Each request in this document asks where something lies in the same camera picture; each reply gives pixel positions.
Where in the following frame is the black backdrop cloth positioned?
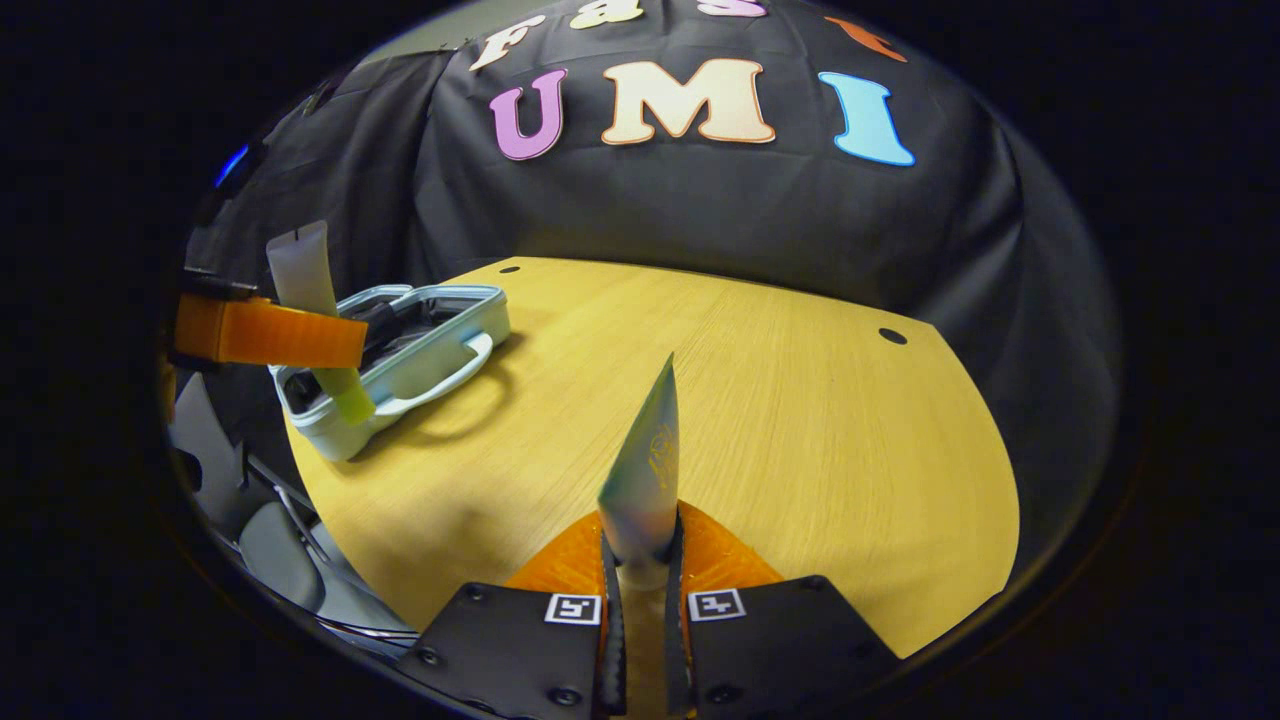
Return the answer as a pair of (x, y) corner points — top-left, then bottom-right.
(185, 0), (1121, 601)

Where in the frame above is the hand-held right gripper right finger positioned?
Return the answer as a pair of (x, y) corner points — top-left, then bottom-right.
(665, 500), (901, 719)

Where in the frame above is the grey chair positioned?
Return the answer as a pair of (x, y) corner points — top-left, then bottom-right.
(165, 370), (421, 656)

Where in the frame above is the white green printed tube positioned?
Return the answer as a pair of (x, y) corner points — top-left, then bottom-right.
(597, 352), (683, 601)

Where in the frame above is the white tube with green cap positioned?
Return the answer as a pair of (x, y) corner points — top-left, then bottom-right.
(265, 220), (378, 428)

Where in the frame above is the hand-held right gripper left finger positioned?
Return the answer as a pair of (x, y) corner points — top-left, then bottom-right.
(415, 510), (628, 719)

